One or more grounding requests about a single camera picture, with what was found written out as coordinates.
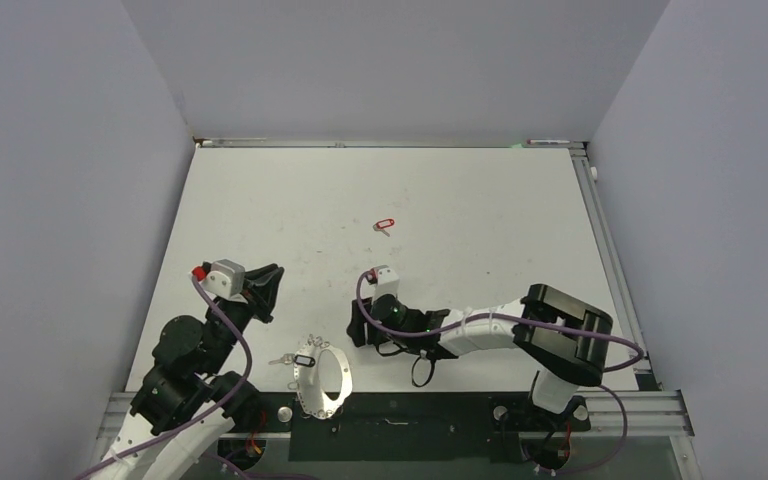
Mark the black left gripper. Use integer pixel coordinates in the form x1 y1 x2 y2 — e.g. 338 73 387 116
204 263 284 373

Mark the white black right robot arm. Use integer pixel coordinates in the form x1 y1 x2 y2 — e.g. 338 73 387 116
346 284 614 428

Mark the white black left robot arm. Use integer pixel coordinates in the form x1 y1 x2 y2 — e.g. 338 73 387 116
82 259 285 479

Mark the red key tag with key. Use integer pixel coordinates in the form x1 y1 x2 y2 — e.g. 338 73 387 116
373 218 395 237

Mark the small silver key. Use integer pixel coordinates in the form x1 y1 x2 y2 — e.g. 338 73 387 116
268 353 296 365

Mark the black key tag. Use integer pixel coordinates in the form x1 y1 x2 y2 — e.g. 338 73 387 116
293 355 317 368

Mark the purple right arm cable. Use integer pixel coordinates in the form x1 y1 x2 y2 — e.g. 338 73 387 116
356 271 646 376

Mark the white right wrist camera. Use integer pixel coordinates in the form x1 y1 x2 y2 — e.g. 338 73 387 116
366 265 400 301

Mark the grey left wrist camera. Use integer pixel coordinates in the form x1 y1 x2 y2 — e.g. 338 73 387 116
192 259 246 300

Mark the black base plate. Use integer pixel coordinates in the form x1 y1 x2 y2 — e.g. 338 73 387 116
218 392 591 467

